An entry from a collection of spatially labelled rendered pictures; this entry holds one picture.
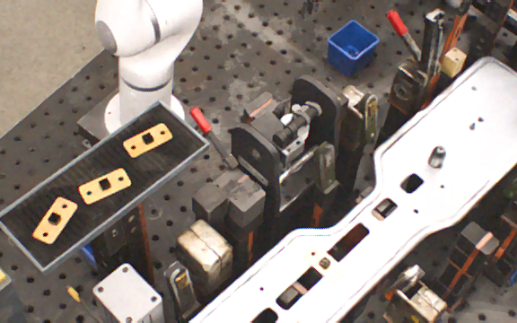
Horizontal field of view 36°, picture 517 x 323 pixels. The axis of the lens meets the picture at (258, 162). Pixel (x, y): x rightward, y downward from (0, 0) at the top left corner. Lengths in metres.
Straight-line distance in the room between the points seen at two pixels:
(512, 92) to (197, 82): 0.80
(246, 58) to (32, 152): 0.62
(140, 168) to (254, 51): 0.85
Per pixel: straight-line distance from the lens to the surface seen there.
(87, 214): 1.38
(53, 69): 3.10
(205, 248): 1.42
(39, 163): 2.00
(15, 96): 3.05
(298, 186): 1.62
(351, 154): 1.73
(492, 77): 1.85
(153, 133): 1.45
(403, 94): 1.78
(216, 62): 2.15
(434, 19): 1.62
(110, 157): 1.43
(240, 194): 1.48
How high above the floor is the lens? 2.35
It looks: 57 degrees down
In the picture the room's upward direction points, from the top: 5 degrees clockwise
